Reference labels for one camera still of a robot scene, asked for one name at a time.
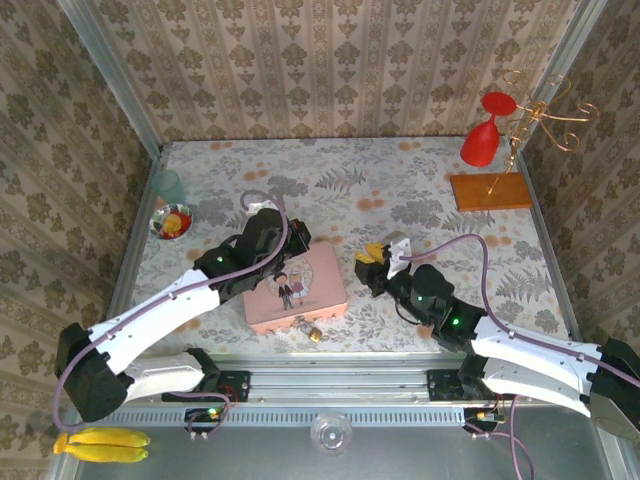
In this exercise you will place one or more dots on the pink tin box with figures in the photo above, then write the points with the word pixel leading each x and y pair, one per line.
pixel 320 280

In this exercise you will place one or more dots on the red plastic wine glass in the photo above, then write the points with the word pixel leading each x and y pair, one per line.
pixel 480 142

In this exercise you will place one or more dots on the yellow toy banana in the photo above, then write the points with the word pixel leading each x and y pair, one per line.
pixel 100 454
pixel 110 437

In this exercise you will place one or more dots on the aluminium mounting rail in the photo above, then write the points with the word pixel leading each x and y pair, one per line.
pixel 340 385

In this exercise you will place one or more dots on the red toy fruit piece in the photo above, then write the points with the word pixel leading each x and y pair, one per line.
pixel 185 218

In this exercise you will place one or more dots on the small circuit board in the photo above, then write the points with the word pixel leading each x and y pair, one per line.
pixel 205 416
pixel 484 417

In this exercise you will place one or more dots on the yellow toy fruit piece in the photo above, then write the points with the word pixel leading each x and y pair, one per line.
pixel 172 224

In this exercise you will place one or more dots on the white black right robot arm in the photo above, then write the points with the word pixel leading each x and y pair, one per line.
pixel 530 360

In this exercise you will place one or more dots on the brass padlock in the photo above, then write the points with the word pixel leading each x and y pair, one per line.
pixel 314 335

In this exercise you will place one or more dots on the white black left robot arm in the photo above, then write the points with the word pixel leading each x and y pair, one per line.
pixel 150 310

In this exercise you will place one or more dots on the teal plastic cup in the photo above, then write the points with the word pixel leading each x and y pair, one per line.
pixel 168 187

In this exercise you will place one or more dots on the aluminium frame post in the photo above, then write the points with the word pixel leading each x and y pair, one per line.
pixel 119 75
pixel 559 75

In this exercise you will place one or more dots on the small patterned bowl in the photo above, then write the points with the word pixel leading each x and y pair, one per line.
pixel 159 220

